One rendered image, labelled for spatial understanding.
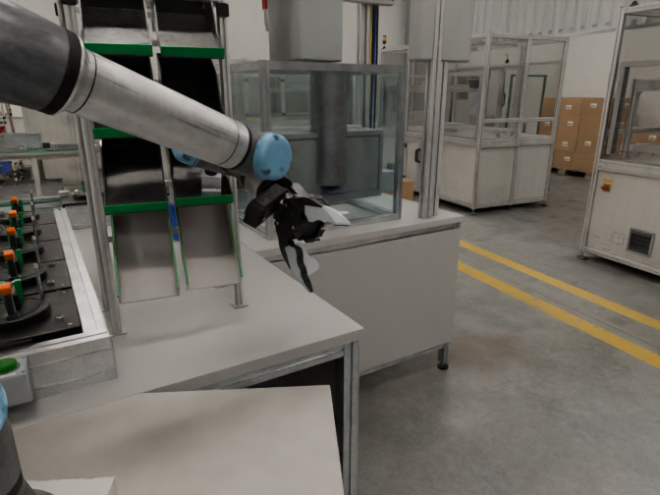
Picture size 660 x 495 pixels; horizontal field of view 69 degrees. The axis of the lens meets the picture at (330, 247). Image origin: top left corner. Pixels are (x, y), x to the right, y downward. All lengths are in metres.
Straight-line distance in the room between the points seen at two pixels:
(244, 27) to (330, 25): 10.06
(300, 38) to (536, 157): 5.09
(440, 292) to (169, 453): 1.83
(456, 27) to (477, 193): 4.01
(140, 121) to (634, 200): 4.26
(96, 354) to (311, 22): 1.49
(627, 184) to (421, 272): 2.62
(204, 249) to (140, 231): 0.16
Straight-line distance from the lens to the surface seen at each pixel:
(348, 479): 1.53
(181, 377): 1.11
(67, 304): 1.28
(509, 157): 6.47
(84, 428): 1.03
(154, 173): 1.26
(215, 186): 1.17
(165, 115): 0.67
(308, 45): 2.08
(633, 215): 4.63
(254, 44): 12.20
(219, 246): 1.26
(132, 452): 0.95
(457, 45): 2.41
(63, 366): 1.13
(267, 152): 0.76
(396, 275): 2.29
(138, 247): 1.24
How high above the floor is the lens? 1.44
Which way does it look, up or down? 18 degrees down
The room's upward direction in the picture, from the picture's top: straight up
